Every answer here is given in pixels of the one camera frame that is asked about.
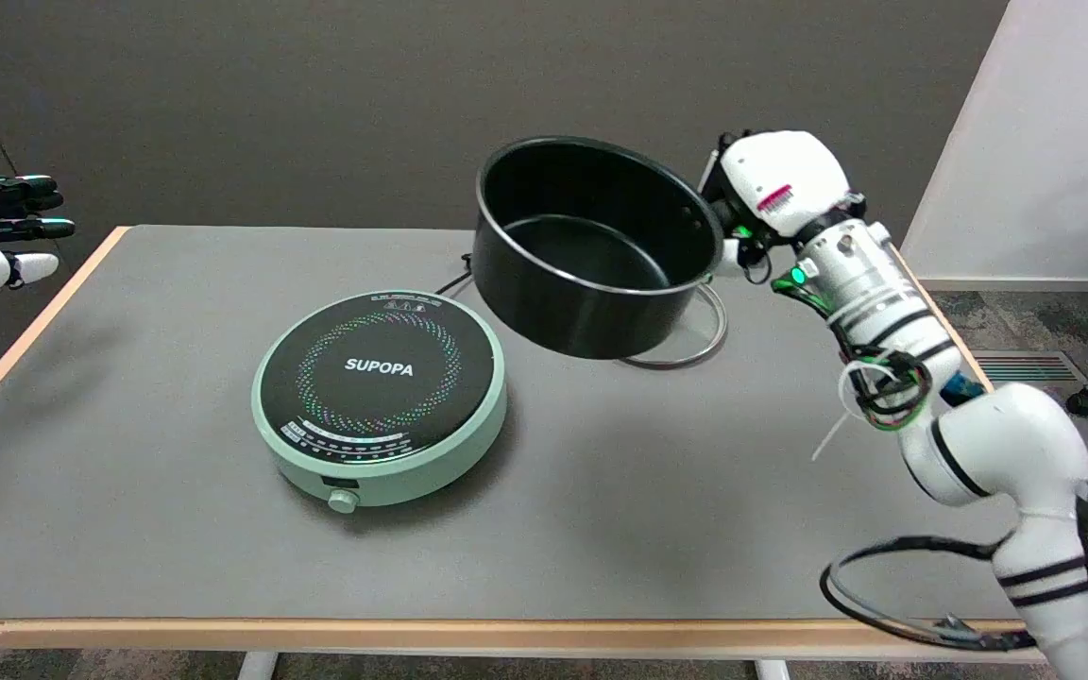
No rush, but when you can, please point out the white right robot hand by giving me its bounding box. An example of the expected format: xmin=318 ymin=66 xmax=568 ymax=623
xmin=700 ymin=130 xmax=866 ymax=282

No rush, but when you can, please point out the floor vent grille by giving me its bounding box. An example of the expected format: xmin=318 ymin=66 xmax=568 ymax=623
xmin=971 ymin=351 xmax=1088 ymax=386

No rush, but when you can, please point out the grey table mat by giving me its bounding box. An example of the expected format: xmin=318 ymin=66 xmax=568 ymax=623
xmin=0 ymin=227 xmax=1027 ymax=622

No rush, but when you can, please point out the black soup pot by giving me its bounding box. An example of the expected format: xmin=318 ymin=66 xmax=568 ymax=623
xmin=471 ymin=137 xmax=727 ymax=361

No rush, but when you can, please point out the multicoloured wrist cable bundle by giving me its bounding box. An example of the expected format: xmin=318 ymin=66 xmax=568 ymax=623
xmin=771 ymin=272 xmax=935 ymax=434

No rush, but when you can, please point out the glass pot lid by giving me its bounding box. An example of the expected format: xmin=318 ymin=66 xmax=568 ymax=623
xmin=615 ymin=282 xmax=729 ymax=370

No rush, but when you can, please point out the green round induction stove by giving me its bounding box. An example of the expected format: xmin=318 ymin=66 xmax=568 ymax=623
xmin=251 ymin=290 xmax=509 ymax=515

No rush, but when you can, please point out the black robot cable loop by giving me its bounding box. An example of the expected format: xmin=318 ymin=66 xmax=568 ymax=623
xmin=819 ymin=480 xmax=1088 ymax=680

